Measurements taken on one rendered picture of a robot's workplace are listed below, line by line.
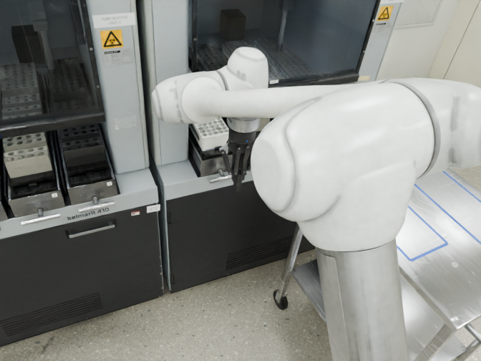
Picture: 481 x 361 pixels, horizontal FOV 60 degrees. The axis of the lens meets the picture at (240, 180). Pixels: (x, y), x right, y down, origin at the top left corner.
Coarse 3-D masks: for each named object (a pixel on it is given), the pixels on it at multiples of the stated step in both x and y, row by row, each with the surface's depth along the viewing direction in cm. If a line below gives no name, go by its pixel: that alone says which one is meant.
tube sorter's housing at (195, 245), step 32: (160, 0) 103; (160, 32) 109; (160, 64) 115; (160, 128) 129; (160, 160) 138; (192, 160) 143; (160, 192) 143; (192, 192) 140; (224, 192) 147; (256, 192) 154; (160, 224) 160; (192, 224) 152; (224, 224) 159; (256, 224) 168; (288, 224) 177; (192, 256) 165; (224, 256) 174; (256, 256) 184
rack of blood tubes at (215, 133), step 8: (216, 120) 139; (192, 128) 141; (200, 128) 137; (208, 128) 136; (216, 128) 137; (224, 128) 138; (200, 136) 133; (208, 136) 133; (216, 136) 133; (224, 136) 134; (200, 144) 135; (208, 144) 134; (216, 144) 135; (224, 144) 137
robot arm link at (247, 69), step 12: (240, 48) 99; (252, 48) 99; (228, 60) 99; (240, 60) 96; (252, 60) 96; (264, 60) 98; (228, 72) 98; (240, 72) 97; (252, 72) 97; (264, 72) 98; (228, 84) 97; (240, 84) 97; (252, 84) 98; (264, 84) 100
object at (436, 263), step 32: (416, 192) 128; (448, 192) 130; (480, 192) 131; (416, 224) 118; (448, 224) 119; (480, 224) 121; (288, 256) 163; (416, 256) 110; (448, 256) 111; (480, 256) 112; (320, 288) 164; (416, 288) 104; (448, 288) 103; (480, 288) 104; (416, 320) 157; (448, 320) 97; (416, 352) 147; (448, 352) 148
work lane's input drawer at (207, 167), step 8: (192, 136) 140; (192, 144) 139; (192, 152) 140; (200, 152) 134; (208, 152) 134; (216, 152) 135; (232, 152) 136; (200, 160) 133; (208, 160) 134; (216, 160) 135; (200, 168) 135; (208, 168) 136; (216, 168) 138; (224, 168) 139; (200, 176) 137; (224, 176) 136
